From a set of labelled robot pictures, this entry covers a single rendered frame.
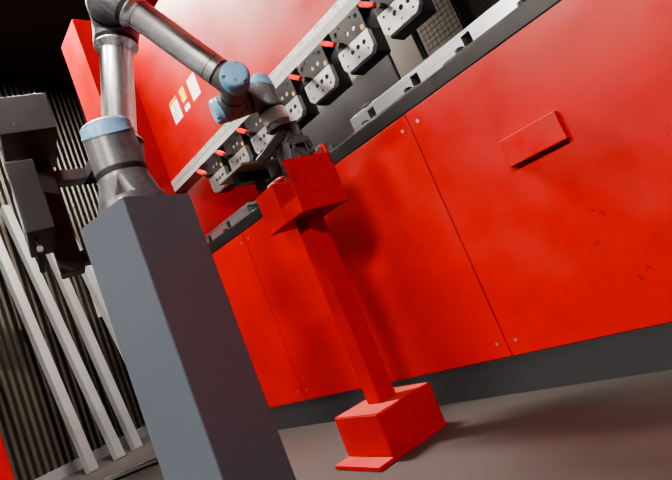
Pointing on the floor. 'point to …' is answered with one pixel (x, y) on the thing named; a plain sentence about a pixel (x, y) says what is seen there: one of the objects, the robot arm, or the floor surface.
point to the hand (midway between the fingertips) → (303, 189)
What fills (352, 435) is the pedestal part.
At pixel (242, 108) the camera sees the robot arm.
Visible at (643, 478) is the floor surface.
